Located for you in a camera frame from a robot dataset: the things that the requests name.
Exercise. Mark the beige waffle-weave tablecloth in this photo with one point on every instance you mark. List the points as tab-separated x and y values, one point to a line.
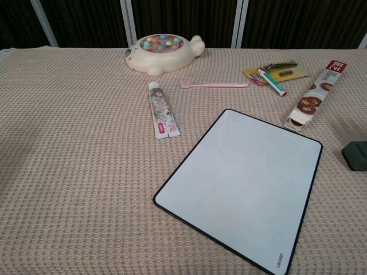
71	172

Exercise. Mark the white board with black rim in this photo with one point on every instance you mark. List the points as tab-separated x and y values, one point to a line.
238	183

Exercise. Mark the small red white packet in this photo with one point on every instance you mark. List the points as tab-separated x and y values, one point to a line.
256	79

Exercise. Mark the pink toothbrush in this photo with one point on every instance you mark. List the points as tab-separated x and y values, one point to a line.
218	84

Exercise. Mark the aluminium partition post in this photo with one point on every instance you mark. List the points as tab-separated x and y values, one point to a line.
46	25
239	23
129	23
363	43

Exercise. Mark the cream fishing game toy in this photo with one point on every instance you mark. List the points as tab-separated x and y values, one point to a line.
166	57

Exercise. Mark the long white baking paper box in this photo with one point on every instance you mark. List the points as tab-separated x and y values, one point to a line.
318	91

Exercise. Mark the green white marker pen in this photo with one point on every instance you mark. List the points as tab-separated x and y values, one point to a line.
272	81

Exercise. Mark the floral toothpaste tube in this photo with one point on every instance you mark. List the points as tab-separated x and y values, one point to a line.
162	111

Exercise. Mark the dark grey whiteboard eraser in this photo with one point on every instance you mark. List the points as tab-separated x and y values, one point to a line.
357	156

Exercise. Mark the yellow razor blister card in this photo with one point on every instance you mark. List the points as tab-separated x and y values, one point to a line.
292	73

